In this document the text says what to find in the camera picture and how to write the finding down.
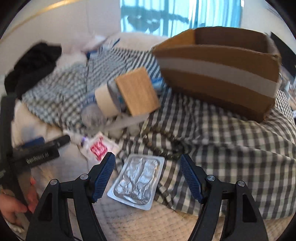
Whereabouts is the silver foil blister pack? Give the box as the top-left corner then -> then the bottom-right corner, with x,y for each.
107,154 -> 165,211

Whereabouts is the person's hand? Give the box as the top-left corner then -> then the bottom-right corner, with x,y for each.
0,177 -> 39,227

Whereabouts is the white fluffy blanket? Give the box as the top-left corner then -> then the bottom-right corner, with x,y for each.
11,33 -> 294,240

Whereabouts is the white red sachet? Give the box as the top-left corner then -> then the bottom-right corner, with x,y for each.
80,132 -> 121,165

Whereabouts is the clear blue-label plastic jar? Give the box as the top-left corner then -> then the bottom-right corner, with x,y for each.
81,92 -> 107,135

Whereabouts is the black garment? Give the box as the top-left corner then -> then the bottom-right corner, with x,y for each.
4,42 -> 62,100

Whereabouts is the white tape roll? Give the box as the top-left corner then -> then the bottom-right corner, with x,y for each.
94,84 -> 121,118

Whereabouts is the green checkered cloth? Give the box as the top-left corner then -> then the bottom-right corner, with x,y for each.
22,48 -> 295,219

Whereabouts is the tan cardboard small box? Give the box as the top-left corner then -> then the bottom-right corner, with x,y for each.
115,67 -> 160,116

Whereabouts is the brown cardboard box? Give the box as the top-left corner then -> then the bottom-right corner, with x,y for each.
152,27 -> 281,123

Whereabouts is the blue window curtain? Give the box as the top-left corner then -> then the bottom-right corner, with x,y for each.
120,0 -> 244,37

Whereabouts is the dark bead bracelet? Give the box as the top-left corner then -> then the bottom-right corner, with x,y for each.
142,133 -> 186,160

